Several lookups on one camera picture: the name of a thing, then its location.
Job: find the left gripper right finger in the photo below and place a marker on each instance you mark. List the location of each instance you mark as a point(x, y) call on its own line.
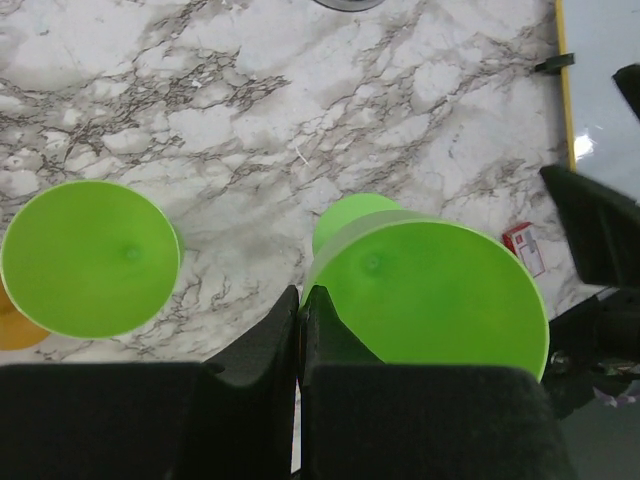
point(364, 419)

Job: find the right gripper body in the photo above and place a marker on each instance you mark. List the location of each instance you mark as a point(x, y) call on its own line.
point(594, 353)

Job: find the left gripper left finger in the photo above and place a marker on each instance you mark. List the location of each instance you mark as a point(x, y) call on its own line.
point(229, 417)

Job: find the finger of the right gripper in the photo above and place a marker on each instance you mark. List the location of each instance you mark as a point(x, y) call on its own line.
point(601, 226)
point(627, 80)

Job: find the green wine glass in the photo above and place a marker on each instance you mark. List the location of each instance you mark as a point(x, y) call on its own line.
point(416, 289)
point(90, 259)

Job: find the orange wine glass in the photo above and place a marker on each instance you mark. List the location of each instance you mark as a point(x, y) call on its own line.
point(16, 331)

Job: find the small whiteboard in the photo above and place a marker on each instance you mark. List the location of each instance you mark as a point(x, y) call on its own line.
point(596, 40)

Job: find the red white eraser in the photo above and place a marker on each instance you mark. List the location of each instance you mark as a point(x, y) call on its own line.
point(521, 241)

